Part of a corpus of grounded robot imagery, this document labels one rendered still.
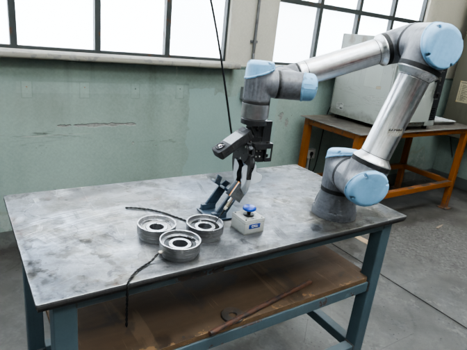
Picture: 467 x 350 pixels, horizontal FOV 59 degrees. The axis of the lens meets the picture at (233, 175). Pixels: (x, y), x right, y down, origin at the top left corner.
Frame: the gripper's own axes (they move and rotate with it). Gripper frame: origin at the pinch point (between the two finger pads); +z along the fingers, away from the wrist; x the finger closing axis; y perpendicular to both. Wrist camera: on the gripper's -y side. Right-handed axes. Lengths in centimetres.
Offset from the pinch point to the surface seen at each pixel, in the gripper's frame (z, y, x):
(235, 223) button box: 11.5, 0.4, 0.2
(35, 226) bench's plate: 13, -51, 20
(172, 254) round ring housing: 10.7, -24.2, -10.9
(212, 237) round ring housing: 11.4, -10.3, -5.5
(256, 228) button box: 11.7, 4.7, -4.1
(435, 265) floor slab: 93, 194, 44
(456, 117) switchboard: 16, 353, 152
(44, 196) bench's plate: 13, -46, 39
